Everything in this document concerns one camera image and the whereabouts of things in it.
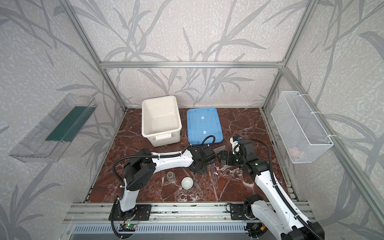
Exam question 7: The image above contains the blue capped test tube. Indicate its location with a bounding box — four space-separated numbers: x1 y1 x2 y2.
209 163 216 184

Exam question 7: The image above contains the clear small plastic beaker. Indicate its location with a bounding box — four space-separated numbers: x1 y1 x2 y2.
167 172 176 183

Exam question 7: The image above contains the white plastic storage bin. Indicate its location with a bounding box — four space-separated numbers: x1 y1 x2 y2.
142 96 182 147

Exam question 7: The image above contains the clear test tube rack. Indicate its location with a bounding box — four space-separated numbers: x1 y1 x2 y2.
214 145 228 155

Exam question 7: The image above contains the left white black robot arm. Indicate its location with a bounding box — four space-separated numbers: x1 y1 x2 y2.
112 145 217 213

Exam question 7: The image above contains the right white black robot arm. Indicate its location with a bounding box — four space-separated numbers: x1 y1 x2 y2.
218 136 325 240

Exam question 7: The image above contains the white ceramic bowl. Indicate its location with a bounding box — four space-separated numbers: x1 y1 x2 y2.
182 177 194 190

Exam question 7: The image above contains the blue plastic bin lid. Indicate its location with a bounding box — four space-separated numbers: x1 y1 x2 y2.
187 108 224 145

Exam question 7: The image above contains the pink object in basket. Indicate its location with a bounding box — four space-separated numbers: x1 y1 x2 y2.
289 147 303 159

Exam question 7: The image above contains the green circuit board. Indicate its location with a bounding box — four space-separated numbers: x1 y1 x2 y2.
119 224 138 232

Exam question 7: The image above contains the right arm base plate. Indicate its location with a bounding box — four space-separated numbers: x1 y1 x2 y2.
226 203 256 221

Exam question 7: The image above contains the white wire mesh basket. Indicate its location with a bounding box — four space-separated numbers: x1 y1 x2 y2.
272 91 334 164

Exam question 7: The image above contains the right circuit board with wires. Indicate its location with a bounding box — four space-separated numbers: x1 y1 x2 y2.
245 222 268 235

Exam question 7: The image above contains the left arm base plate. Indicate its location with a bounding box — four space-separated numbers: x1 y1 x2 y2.
109 204 152 221

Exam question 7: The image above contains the clear wall shelf green mat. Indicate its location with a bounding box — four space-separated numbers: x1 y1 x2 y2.
9 94 98 163

